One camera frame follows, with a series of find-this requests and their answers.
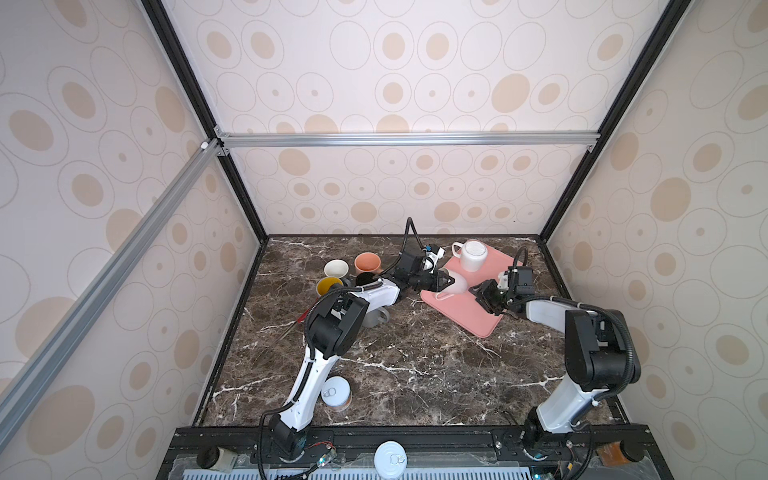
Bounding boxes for grey mug handle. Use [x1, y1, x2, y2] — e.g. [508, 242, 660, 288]
[362, 308, 390, 328]

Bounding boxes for brown bottle on rail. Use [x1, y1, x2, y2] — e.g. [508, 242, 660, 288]
[596, 441, 632, 468]

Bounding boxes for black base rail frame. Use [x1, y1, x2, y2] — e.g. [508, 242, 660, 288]
[158, 424, 672, 479]

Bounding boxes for blue butterfly mug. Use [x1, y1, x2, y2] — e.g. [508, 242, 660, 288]
[316, 276, 344, 297]

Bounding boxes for black mug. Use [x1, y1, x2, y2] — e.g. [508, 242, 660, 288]
[355, 272, 379, 286]

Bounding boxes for back aluminium crossbar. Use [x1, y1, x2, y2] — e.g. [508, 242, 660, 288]
[203, 130, 600, 151]

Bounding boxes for white can on rail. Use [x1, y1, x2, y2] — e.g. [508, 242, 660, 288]
[374, 440, 408, 480]

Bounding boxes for left aluminium crossbar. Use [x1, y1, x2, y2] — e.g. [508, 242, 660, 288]
[1, 138, 223, 449]

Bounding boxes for red handled metal tongs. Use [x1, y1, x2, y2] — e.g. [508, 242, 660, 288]
[278, 308, 311, 341]

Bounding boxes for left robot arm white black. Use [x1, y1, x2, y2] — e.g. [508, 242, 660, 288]
[259, 245, 455, 460]

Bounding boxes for aluminium crossbar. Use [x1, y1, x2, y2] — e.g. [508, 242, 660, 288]
[203, 130, 600, 151]
[1, 138, 223, 449]

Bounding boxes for pink plastic tray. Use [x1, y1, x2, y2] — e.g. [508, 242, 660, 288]
[420, 243, 531, 338]

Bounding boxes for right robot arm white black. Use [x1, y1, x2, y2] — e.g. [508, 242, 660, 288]
[469, 266, 641, 449]

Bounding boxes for cream and pink mug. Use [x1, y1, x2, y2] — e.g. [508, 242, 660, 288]
[354, 252, 382, 275]

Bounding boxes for grey mug white interior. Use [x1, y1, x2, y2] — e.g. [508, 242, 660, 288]
[323, 259, 349, 279]

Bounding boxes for orange label tin can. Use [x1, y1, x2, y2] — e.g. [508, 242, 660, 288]
[320, 376, 351, 411]

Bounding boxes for pale pink mug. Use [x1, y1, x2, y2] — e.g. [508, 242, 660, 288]
[435, 269, 469, 301]

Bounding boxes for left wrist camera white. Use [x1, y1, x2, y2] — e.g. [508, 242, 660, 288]
[423, 244, 445, 272]

